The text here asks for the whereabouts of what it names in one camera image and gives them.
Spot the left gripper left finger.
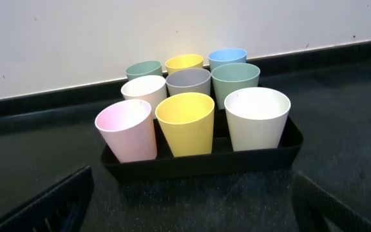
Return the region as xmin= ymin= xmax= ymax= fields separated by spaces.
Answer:
xmin=0 ymin=165 xmax=95 ymax=232

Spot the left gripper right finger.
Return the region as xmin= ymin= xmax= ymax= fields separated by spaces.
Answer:
xmin=290 ymin=171 xmax=371 ymax=232

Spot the pink cup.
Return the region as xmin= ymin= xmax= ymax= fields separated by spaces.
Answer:
xmin=94 ymin=99 xmax=158 ymax=164

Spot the yellow cup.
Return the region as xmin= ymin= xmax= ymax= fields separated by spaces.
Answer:
xmin=155 ymin=92 xmax=216 ymax=158
xmin=164 ymin=53 xmax=204 ymax=75

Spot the white cup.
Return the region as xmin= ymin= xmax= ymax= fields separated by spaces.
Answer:
xmin=224 ymin=86 xmax=292 ymax=152
xmin=120 ymin=75 xmax=168 ymax=119

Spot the black tray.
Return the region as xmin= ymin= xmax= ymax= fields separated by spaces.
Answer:
xmin=100 ymin=83 xmax=304 ymax=182

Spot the green cup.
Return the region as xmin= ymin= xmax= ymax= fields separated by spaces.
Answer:
xmin=211 ymin=62 xmax=261 ymax=110
xmin=125 ymin=60 xmax=164 ymax=81

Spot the grey cup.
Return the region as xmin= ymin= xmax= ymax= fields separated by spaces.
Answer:
xmin=165 ymin=68 xmax=212 ymax=97

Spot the blue cup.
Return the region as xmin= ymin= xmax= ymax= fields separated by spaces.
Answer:
xmin=207 ymin=48 xmax=248 ymax=72

